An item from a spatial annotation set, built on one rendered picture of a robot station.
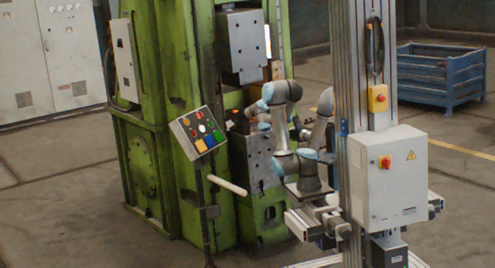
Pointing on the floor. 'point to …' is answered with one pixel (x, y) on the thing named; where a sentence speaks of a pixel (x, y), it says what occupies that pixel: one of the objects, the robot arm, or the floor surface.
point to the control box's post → (202, 210)
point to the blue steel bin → (440, 74)
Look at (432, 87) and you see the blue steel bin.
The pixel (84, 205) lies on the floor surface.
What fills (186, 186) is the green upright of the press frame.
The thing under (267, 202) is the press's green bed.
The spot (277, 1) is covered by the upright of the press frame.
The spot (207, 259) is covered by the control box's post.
